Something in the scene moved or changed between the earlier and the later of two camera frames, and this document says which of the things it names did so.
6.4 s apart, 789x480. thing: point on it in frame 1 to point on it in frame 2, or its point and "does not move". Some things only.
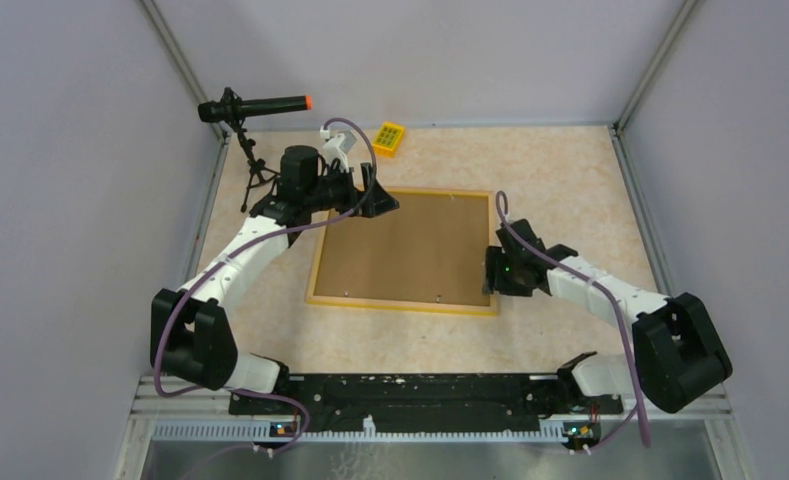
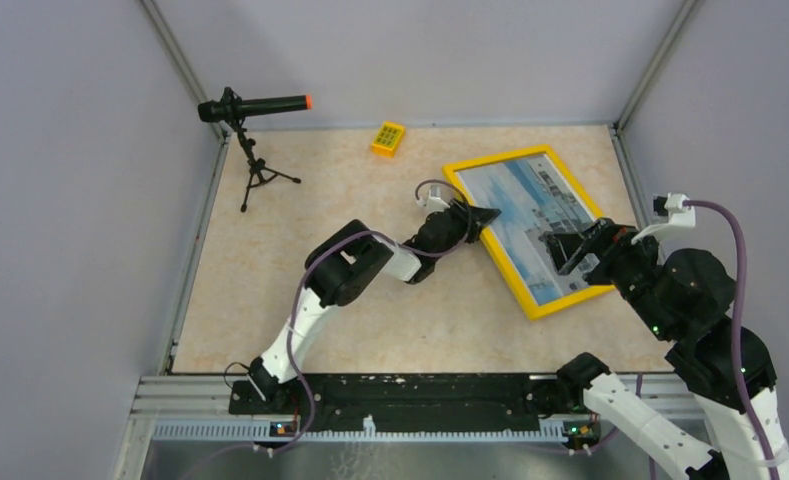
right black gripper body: (502, 274) to (622, 263)
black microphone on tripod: (230, 107) does not move
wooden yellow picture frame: (407, 305) to (537, 197)
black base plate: (425, 402) does not move
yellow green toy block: (388, 139) does not move
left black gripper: (374, 201) to (481, 216)
